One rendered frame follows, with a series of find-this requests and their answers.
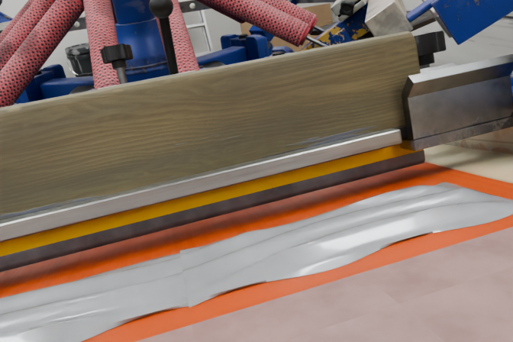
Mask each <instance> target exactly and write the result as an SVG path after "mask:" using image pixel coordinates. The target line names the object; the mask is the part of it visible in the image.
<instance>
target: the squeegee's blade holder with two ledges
mask: <svg viewBox="0 0 513 342"><path fill-rule="evenodd" d="M401 143H402V136H401V131H400V129H395V128H389V129H385V130H381V131H376V132H372V133H368V134H363V135H360V136H356V137H350V138H347V139H343V140H337V141H334V142H330V143H326V144H321V145H317V146H313V147H308V148H305V149H301V150H295V151H292V152H288V153H282V154H279V155H275V156H269V157H266V158H262V159H258V160H253V161H250V162H246V163H240V164H237V165H233V166H227V167H224V168H220V169H214V170H211V171H207V172H203V173H198V174H195V175H191V176H185V177H182V178H178V179H172V180H169V181H165V182H159V183H156V184H153V185H148V186H143V187H140V188H136V189H130V190H127V191H123V192H117V193H114V194H110V195H104V196H101V197H98V198H91V199H88V200H85V201H81V202H75V203H72V204H68V205H62V206H59V207H55V208H49V209H46V210H43V211H36V212H33V213H30V214H26V215H20V216H17V217H13V218H7V219H4V220H0V242H3V241H7V240H12V239H15V238H19V237H24V236H27V235H31V234H37V233H40V232H44V231H49V230H53V229H56V228H59V227H65V226H68V225H71V224H78V223H81V222H84V221H90V220H93V219H96V218H102V217H105V216H109V215H114V214H118V213H122V212H125V211H130V210H134V209H137V208H142V207H146V206H149V205H155V204H159V203H162V202H168V201H171V200H174V199H178V198H183V197H186V196H190V195H195V194H199V193H203V192H208V191H211V190H215V189H220V188H224V187H227V186H232V185H236V184H239V183H243V182H249V181H252V180H255V179H261V178H264V177H267V176H273V175H276V174H280V173H286V172H289V171H293V170H296V169H301V168H305V167H308V166H313V165H317V164H320V163H326V162H330V161H333V160H339V159H342V158H345V157H349V156H354V155H357V154H361V153H367V152H370V151H374V150H379V149H382V148H386V147H391V146H395V145H398V144H401Z"/></svg>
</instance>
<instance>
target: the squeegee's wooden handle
mask: <svg viewBox="0 0 513 342"><path fill-rule="evenodd" d="M419 73H421V71H420V65H419V59H418V49H417V44H416V40H415V38H414V36H413V34H412V32H410V31H403V32H399V33H395V34H387V35H383V36H378V37H371V38H366V39H362V40H355V41H351V42H346V43H342V44H335V45H330V46H326V47H319V48H314V49H310V50H302V51H298V52H294V53H286V54H282V55H278V56H270V57H266V58H261V59H257V60H249V61H245V62H241V63H233V64H229V65H225V66H217V67H213V68H208V69H201V70H196V71H192V72H188V73H180V74H176V75H172V76H164V77H160V78H155V79H148V80H144V81H139V82H132V83H128V84H123V85H116V86H112V87H108V88H103V89H96V90H91V91H87V92H79V93H75V94H71V95H63V96H59V97H55V98H47V99H43V100H38V101H34V102H26V103H22V104H18V105H10V106H6V107H2V108H0V220H4V219H7V218H13V217H17V216H20V215H26V214H30V213H33V212H36V211H43V210H46V209H49V208H55V207H59V206H62V205H68V204H72V203H75V202H81V201H85V200H88V199H91V198H98V197H101V196H104V195H110V194H114V193H117V192H123V191H127V190H130V189H136V188H140V187H143V186H148V185H153V184H156V183H159V182H165V181H169V180H172V179H178V178H182V177H185V176H191V175H195V174H198V173H203V172H207V171H211V170H214V169H220V168H224V167H227V166H233V165H237V164H240V163H246V162H250V161H253V160H258V159H262V158H266V157H269V156H275V155H279V154H282V153H288V152H292V151H295V150H301V149H305V148H308V147H313V146H317V145H321V144H326V143H330V142H334V141H337V140H343V139H347V138H350V137H356V136H360V135H363V134H368V133H372V132H376V131H381V130H385V129H389V128H395V129H400V131H401V136H402V139H405V138H408V135H407V130H406V124H405V115H404V109H403V104H402V90H403V88H404V86H405V83H406V80H407V78H408V76H411V75H415V74H419Z"/></svg>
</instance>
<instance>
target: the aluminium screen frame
mask: <svg viewBox="0 0 513 342"><path fill-rule="evenodd" d="M445 145H450V146H456V147H466V148H472V149H477V150H488V151H494V152H499V153H510V154H513V127H508V128H505V129H502V130H499V131H493V132H490V133H487V134H481V135H478V136H475V137H469V138H466V139H462V140H457V141H454V142H450V143H447V144H445Z"/></svg>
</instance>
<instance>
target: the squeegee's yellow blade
mask: <svg viewBox="0 0 513 342"><path fill-rule="evenodd" d="M423 150H424V149H423ZM418 151H421V150H417V151H414V150H406V149H402V148H401V145H400V144H398V145H395V146H391V147H386V148H382V149H379V150H374V151H370V152H367V153H361V154H357V155H354V156H349V157H345V158H342V159H339V160H333V161H330V162H326V163H320V164H317V165H313V166H308V167H305V168H301V169H296V170H293V171H289V172H286V173H280V174H276V175H273V176H267V177H264V178H261V179H255V180H252V181H249V182H243V183H239V184H236V185H232V186H227V187H224V188H220V189H215V190H211V191H208V192H203V193H199V194H195V195H190V196H186V197H183V198H178V199H174V200H171V201H168V202H162V203H159V204H155V205H149V206H146V207H142V208H137V209H134V210H130V211H125V212H122V213H118V214H114V215H109V216H105V217H102V218H96V219H93V220H90V221H84V222H81V223H78V224H71V225H68V226H65V227H59V228H56V229H53V230H49V231H44V232H40V233H37V234H31V235H27V236H24V237H19V238H15V239H12V240H7V241H3V242H0V257H1V256H4V255H8V254H11V253H17V252H20V251H23V250H29V249H32V248H35V247H41V246H44V245H48V244H53V243H56V242H60V241H63V240H68V239H72V238H75V237H81V236H84V235H87V234H92V233H95V232H99V231H104V230H108V229H111V228H114V227H120V226H123V225H126V224H132V223H135V222H138V221H144V220H147V219H151V218H156V217H159V216H163V215H168V214H172V213H175V212H178V211H184V210H187V209H190V208H196V207H199V206H203V205H208V204H211V203H215V202H219V201H223V200H226V199H229V198H235V197H238V196H242V195H247V194H250V193H254V192H259V191H263V190H266V189H271V188H275V187H278V186H283V185H287V184H290V183H294V182H299V181H302V180H306V179H311V178H315V177H318V176H323V175H327V174H330V173H335V172H339V171H342V170H346V169H351V168H354V167H357V166H362V165H366V164H369V163H374V162H378V161H381V160H387V159H390V158H393V157H397V156H402V155H405V154H409V153H414V152H418Z"/></svg>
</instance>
